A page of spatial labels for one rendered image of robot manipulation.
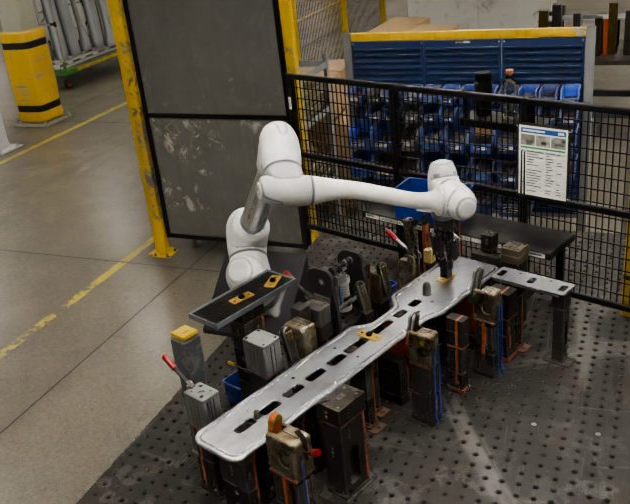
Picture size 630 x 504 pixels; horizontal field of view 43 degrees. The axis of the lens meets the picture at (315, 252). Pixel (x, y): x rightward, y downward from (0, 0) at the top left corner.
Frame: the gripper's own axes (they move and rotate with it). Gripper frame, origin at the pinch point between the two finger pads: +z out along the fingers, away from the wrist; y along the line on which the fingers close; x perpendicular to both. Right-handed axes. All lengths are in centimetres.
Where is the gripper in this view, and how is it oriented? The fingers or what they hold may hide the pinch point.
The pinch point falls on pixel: (445, 268)
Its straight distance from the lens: 301.1
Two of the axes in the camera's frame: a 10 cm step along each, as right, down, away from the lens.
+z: 1.0, 9.0, 4.2
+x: 6.6, -3.7, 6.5
